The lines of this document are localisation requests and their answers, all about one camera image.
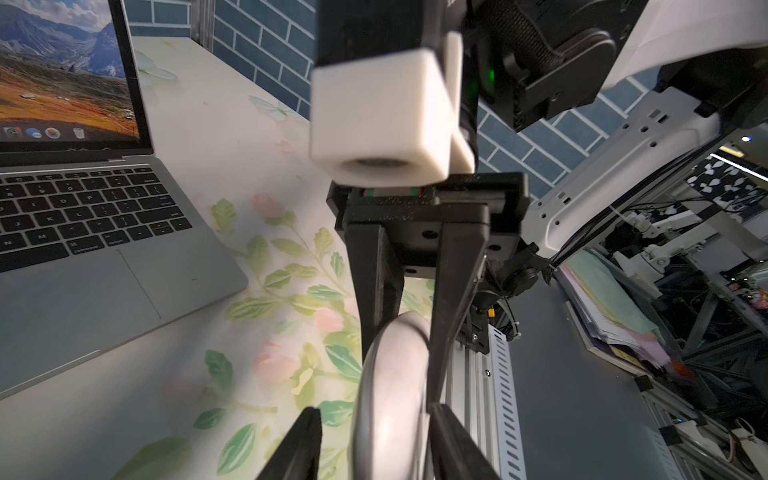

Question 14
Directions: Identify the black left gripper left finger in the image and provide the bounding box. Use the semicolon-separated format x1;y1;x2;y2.
256;407;322;480

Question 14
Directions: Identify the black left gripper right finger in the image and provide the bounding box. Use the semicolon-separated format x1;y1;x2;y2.
428;403;499;480

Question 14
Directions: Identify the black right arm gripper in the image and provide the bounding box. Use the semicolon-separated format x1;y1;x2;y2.
327;172;530;405

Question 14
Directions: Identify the silver wireless mouse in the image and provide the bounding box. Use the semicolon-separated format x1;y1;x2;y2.
349;311;430;479

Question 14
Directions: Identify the silver laptop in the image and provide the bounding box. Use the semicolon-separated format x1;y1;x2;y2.
1;1;247;397

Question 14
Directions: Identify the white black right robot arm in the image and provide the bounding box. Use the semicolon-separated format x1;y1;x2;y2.
310;1;767;479

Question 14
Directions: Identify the floral desk mat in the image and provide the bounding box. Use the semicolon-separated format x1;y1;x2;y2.
1;38;363;479

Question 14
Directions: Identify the stack of papers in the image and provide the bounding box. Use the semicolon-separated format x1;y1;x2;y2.
558;250;672;368

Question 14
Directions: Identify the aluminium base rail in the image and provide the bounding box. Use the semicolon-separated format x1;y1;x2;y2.
441;326;527;480

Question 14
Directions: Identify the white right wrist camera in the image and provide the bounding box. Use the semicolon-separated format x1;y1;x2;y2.
309;31;476;188

